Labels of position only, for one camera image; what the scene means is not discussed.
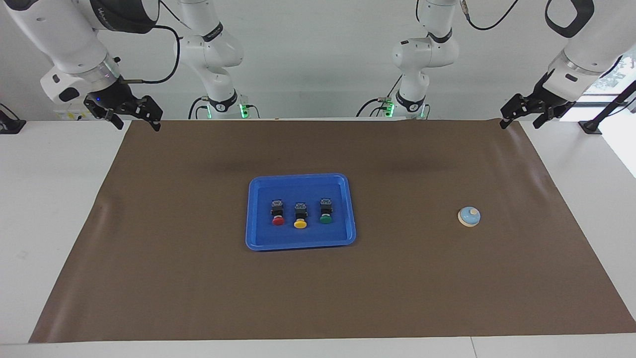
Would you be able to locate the light blue call bell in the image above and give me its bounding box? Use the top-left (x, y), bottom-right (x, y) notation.
top-left (457, 207), bottom-right (481, 228)

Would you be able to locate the blue plastic tray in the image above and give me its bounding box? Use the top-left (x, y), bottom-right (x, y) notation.
top-left (245, 173), bottom-right (357, 251)

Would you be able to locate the brown table mat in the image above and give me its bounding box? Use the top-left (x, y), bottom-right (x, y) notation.
top-left (29, 119), bottom-right (636, 344)

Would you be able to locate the white wall outlet box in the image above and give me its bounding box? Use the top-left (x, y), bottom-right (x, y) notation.
top-left (54, 109), bottom-right (92, 121)

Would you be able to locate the small black table clamp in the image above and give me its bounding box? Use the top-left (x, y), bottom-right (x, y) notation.
top-left (0, 103), bottom-right (26, 135)

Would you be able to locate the black arm base cable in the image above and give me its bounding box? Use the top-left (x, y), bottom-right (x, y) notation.
top-left (188, 96), bottom-right (209, 120)
top-left (356, 75), bottom-right (404, 118)

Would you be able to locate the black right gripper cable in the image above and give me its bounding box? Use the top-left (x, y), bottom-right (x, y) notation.
top-left (122, 25), bottom-right (180, 84)

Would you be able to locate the black right arm base cable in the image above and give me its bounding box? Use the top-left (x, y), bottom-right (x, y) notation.
top-left (188, 96), bottom-right (209, 120)

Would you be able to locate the black left arm base cable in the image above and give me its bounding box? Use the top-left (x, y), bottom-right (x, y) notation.
top-left (356, 75), bottom-right (404, 118)

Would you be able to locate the black clamp with slanted rod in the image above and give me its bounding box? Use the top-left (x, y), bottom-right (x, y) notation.
top-left (578, 80), bottom-right (636, 135)

